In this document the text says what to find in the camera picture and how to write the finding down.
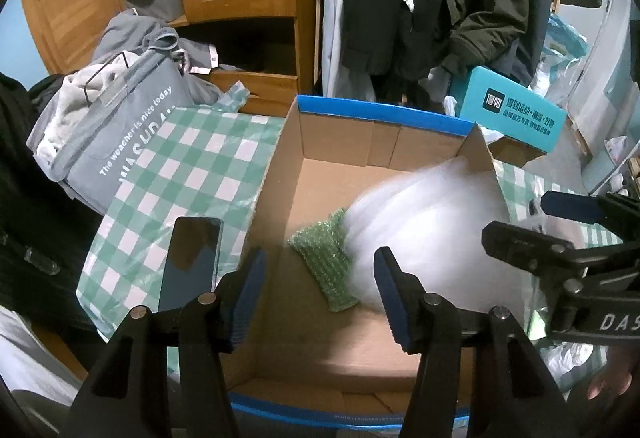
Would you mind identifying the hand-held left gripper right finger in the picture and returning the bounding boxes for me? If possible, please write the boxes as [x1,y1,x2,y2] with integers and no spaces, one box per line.
[373,245,583,438]

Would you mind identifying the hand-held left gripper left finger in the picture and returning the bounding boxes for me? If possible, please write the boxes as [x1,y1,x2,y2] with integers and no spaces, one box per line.
[57,245,268,438]

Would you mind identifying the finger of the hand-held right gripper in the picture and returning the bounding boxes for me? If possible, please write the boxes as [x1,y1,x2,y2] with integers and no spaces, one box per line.
[540,190,640,243]
[481,220,640,279]

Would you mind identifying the white fluffy stuffing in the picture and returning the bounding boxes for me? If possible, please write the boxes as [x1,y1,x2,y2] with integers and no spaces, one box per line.
[342,158,538,319]

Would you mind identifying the cardboard box with blue outside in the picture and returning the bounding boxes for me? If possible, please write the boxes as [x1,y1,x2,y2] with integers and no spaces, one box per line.
[220,95,511,429]

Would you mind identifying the person's right hand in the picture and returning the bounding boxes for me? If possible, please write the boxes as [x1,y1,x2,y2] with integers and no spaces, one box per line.
[585,358,636,401]

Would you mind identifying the clear plastic bag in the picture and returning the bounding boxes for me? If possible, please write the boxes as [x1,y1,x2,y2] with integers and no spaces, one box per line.
[530,303,608,391]

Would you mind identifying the black smartphone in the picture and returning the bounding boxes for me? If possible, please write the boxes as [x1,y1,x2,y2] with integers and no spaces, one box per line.
[159,217,223,313]

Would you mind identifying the green scrubbing sponge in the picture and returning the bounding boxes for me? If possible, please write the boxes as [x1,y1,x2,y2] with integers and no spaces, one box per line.
[287,208,361,313]

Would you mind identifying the teal printed box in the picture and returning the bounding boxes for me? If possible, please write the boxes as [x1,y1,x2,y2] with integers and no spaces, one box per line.
[457,65,568,156]

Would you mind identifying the green checked tablecloth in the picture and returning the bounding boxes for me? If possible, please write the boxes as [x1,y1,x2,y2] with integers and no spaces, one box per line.
[77,105,626,394]

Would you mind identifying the white plastic bag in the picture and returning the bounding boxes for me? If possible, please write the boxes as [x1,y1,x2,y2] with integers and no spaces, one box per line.
[442,92,501,139]

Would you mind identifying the teal plastic bag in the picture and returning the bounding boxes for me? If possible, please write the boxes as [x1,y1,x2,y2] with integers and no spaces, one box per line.
[547,15,588,58]

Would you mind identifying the grey printed laundry bag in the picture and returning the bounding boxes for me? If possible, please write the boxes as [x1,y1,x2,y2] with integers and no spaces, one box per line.
[27,50,223,213]

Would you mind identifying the grey bedding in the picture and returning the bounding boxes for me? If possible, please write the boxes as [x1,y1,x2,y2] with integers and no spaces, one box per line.
[0,308,76,419]

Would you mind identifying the black garment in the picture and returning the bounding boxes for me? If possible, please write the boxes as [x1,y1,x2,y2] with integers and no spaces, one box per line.
[0,72,103,329]

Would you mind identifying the beige fleece garment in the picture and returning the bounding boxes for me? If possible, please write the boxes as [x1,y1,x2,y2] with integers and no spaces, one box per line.
[30,52,131,169]

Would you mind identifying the white hanging garment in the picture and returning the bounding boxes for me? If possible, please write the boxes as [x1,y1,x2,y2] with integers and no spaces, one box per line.
[320,0,376,101]

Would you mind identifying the grey hoodie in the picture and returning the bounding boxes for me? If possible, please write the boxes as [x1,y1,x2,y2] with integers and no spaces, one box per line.
[90,12,248,113]

